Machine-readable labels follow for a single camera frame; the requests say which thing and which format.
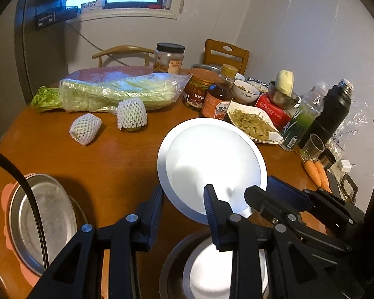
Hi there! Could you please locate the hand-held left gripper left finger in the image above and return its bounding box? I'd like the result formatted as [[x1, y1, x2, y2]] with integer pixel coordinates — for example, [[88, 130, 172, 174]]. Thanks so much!
[[26, 185, 165, 299]]

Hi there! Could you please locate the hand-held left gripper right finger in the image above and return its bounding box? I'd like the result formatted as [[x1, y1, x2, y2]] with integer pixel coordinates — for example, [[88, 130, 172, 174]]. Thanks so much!
[[203, 184, 328, 299]]

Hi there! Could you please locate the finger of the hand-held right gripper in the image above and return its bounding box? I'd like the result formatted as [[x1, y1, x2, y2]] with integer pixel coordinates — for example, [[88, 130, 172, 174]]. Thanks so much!
[[266, 177, 366, 235], [244, 185, 352, 253]]

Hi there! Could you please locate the small white plate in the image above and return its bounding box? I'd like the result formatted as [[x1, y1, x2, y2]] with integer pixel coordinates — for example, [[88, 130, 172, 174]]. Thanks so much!
[[182, 241, 270, 299]]

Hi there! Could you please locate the large white plate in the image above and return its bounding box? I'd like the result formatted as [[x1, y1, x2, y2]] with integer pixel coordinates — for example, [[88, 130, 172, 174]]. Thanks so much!
[[157, 118, 268, 225]]

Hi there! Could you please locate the shiny metal bowl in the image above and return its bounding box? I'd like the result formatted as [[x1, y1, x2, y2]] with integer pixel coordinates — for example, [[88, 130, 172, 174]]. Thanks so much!
[[67, 193, 89, 234]]

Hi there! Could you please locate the steel plate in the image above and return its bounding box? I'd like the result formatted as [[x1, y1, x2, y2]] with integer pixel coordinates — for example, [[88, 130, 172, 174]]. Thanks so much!
[[9, 173, 82, 276]]

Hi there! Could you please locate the pink plastic plate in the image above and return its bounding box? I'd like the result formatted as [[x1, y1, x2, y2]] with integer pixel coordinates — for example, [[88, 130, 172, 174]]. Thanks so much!
[[0, 179, 55, 289]]

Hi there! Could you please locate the orange carrot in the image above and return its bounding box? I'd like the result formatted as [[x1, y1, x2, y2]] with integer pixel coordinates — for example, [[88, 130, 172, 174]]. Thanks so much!
[[303, 159, 321, 189], [313, 160, 332, 194]]

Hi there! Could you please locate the small steel cup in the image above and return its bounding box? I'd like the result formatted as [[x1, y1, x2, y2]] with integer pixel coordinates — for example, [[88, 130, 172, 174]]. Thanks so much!
[[318, 148, 337, 170]]

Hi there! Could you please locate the clear glass cup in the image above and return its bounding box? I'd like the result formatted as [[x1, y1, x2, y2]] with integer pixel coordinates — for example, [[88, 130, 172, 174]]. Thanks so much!
[[300, 133, 325, 160]]

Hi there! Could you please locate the white charger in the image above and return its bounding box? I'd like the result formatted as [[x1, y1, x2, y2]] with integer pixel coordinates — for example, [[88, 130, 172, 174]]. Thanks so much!
[[340, 159, 356, 173]]

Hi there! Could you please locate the green drink plastic bottle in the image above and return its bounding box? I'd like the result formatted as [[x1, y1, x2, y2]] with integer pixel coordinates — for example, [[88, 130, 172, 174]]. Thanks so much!
[[280, 81, 329, 152]]

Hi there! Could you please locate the plate of green beans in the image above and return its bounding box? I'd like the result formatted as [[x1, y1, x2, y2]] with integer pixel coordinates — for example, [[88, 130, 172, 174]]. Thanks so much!
[[227, 100, 284, 145]]

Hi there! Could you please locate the red tissue box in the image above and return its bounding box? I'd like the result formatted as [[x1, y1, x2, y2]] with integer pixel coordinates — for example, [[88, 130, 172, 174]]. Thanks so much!
[[255, 93, 295, 131]]

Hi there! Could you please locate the black thermos flask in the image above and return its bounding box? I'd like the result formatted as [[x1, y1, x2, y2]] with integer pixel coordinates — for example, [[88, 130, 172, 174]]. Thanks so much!
[[299, 78, 353, 150]]

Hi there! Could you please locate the white bowl with food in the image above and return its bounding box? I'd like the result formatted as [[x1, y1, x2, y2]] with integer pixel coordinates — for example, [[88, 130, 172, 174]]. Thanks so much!
[[231, 80, 261, 104]]

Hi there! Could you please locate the orange-label sauce bottle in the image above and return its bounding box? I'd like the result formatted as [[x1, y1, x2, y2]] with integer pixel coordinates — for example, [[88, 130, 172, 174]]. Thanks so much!
[[201, 64, 238, 120]]

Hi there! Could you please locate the clear plastic wrap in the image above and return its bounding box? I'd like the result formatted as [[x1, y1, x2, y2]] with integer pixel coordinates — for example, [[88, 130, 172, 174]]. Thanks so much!
[[337, 100, 374, 150]]

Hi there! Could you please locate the fruit in white foam net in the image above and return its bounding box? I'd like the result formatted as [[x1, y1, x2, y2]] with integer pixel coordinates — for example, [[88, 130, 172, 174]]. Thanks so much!
[[69, 114, 103, 145], [117, 96, 148, 131]]

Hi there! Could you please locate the blue patterned bowl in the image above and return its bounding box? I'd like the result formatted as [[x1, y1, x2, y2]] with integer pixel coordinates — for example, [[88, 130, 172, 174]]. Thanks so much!
[[246, 75, 270, 93]]

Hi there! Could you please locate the cream plastic kitchen gadget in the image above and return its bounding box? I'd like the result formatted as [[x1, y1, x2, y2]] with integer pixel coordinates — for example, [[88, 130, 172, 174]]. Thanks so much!
[[275, 69, 295, 97]]

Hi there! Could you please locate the chili sauce glass jar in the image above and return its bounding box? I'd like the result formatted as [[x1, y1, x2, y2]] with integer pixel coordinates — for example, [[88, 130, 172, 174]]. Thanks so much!
[[183, 69, 220, 110]]

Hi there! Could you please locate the bagged napa cabbage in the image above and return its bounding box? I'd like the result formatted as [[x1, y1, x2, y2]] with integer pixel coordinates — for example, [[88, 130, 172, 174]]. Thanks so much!
[[30, 72, 194, 113]]

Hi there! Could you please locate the steel pot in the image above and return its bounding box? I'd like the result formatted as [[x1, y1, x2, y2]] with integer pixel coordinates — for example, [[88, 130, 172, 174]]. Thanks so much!
[[191, 64, 222, 73]]

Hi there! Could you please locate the black-lidded plastic jar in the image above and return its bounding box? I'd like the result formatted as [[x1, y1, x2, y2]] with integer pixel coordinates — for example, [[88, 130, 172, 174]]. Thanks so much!
[[153, 43, 185, 75]]

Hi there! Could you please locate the curved-back wooden chair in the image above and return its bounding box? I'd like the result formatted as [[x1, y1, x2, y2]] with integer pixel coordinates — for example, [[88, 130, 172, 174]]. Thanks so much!
[[92, 45, 156, 68]]

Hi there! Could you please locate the grey refrigerator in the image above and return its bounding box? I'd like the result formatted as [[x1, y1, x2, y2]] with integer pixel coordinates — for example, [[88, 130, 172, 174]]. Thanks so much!
[[14, 0, 82, 106]]

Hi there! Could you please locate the white box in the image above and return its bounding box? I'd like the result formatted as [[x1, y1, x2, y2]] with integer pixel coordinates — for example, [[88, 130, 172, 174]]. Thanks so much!
[[80, 0, 106, 13]]

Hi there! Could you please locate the black metal frame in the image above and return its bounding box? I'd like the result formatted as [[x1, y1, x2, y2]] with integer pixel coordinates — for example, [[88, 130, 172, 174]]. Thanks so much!
[[326, 171, 359, 200]]

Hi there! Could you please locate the black cable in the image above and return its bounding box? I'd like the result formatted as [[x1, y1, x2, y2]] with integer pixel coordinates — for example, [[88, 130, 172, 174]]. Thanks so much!
[[0, 146, 49, 270]]

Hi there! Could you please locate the wooden chair with handle hole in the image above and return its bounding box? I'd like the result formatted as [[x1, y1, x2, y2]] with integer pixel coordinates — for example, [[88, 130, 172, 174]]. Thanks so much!
[[203, 39, 250, 75]]

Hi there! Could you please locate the wall cable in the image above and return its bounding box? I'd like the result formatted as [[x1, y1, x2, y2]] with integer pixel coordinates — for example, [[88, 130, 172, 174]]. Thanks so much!
[[65, 21, 95, 49]]

